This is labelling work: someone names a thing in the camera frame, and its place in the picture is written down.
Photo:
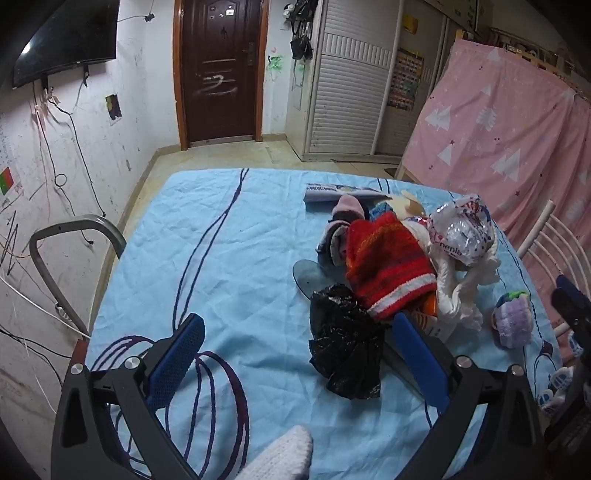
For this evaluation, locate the clear printed plastic wrapper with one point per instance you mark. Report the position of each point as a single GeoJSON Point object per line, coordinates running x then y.
{"type": "Point", "coordinates": [457, 230]}

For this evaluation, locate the white knitted sock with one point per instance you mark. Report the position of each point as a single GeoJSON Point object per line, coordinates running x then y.
{"type": "Point", "coordinates": [281, 454]}

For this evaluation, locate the dark wall sticker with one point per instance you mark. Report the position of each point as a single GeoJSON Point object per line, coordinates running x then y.
{"type": "Point", "coordinates": [113, 107]}

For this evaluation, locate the colourful wall poster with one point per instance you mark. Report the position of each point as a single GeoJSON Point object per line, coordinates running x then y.
{"type": "Point", "coordinates": [405, 78]}

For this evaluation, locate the brown door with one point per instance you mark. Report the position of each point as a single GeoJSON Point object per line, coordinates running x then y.
{"type": "Point", "coordinates": [217, 69]}

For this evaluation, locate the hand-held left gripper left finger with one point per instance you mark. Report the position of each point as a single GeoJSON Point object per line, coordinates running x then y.
{"type": "Point", "coordinates": [174, 364]}

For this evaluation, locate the light blue tablecloth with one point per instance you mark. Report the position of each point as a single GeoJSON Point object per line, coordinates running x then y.
{"type": "Point", "coordinates": [231, 258]}

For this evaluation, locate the blue knitted sock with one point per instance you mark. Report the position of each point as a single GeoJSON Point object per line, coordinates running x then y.
{"type": "Point", "coordinates": [381, 210]}

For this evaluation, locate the black plastic bag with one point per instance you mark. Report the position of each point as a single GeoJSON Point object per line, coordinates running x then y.
{"type": "Point", "coordinates": [344, 341]}

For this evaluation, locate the white crumpled cloth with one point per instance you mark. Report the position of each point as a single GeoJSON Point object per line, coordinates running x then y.
{"type": "Point", "coordinates": [455, 295]}

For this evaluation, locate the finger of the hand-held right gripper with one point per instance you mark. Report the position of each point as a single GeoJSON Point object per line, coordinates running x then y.
{"type": "Point", "coordinates": [571, 300]}

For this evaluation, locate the hanging black bags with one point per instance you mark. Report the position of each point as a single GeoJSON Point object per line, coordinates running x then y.
{"type": "Point", "coordinates": [301, 41]}

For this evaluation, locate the grey shoe insole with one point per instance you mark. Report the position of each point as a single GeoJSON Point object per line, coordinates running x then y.
{"type": "Point", "coordinates": [314, 277]}

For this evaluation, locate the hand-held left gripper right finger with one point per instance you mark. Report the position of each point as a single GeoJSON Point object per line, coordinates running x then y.
{"type": "Point", "coordinates": [421, 360]}

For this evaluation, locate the white metal chair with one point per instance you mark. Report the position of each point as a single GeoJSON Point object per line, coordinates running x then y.
{"type": "Point", "coordinates": [549, 240]}

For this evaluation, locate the pink knitted sock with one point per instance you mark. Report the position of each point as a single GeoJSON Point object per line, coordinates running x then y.
{"type": "Point", "coordinates": [344, 217]}

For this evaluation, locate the cream plastic hook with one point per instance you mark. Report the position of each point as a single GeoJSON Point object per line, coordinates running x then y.
{"type": "Point", "coordinates": [406, 203]}

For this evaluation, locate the white slatted wardrobe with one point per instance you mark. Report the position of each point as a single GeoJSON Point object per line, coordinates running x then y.
{"type": "Point", "coordinates": [346, 92]}

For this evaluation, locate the wall television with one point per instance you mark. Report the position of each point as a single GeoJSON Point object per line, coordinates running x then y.
{"type": "Point", "coordinates": [69, 37]}

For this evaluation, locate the red striped knitted hat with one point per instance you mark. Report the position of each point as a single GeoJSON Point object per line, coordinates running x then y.
{"type": "Point", "coordinates": [388, 263]}

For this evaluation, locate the pink tree print sheet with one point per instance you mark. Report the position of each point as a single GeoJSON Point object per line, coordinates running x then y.
{"type": "Point", "coordinates": [508, 129]}

